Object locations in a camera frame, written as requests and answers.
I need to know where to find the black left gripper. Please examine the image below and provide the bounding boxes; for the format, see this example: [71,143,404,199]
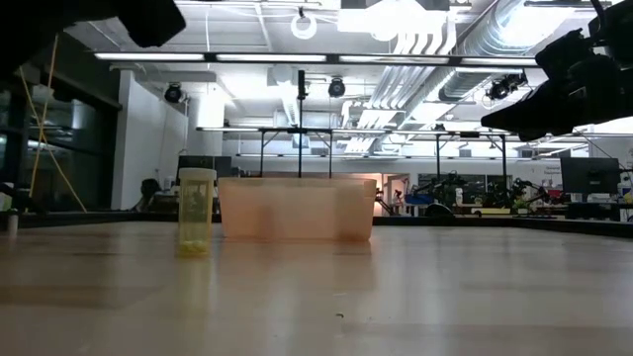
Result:
[116,0,188,49]

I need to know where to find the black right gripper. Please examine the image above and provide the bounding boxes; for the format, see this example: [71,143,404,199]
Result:
[480,28,633,143]

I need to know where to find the yellow-tinted pill bottle white cap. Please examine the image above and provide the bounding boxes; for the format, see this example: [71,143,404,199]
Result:
[177,167,218,257]

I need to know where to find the orange translucent plastic basket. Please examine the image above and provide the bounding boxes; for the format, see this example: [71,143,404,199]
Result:
[217,177,378,243]

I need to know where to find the black round ceiling spotlight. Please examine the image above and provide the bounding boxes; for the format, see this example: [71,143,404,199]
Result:
[327,76,347,99]
[163,82,185,105]

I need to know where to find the black monitor back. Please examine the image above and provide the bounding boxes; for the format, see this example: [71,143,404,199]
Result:
[560,156,621,196]

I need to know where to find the background black robot arms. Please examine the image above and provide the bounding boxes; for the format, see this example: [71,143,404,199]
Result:
[403,170,548,218]

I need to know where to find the dark monitor on desk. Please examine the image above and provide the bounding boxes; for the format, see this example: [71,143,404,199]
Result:
[176,154,233,180]

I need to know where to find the black overhead mounted camera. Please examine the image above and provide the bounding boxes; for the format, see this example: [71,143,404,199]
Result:
[484,71,528,102]

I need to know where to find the silver ceiling air duct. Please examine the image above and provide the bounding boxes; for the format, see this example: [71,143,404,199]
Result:
[437,0,578,103]

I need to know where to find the white ring lamp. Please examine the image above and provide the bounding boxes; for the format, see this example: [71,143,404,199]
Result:
[290,10,318,42]

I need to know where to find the yellow hanging cable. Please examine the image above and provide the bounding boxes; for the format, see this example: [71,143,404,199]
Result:
[18,33,89,215]

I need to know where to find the overhead frame light bar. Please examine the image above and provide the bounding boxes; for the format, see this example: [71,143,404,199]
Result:
[92,50,541,68]

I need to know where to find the black vertical frame pole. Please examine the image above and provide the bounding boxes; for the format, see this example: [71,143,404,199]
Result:
[296,68,307,179]

